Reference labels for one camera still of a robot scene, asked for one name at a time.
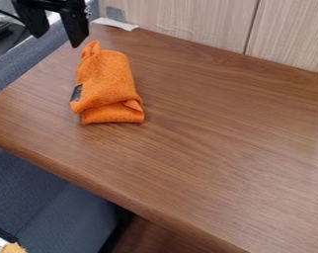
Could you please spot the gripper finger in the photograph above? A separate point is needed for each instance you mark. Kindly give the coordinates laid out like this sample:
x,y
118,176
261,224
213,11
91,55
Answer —
x,y
75,28
33,21

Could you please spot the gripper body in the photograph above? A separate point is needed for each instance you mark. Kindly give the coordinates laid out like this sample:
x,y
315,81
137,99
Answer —
x,y
56,4

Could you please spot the orange cloth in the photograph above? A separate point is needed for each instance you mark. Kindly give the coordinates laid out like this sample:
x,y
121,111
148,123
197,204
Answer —
x,y
106,86

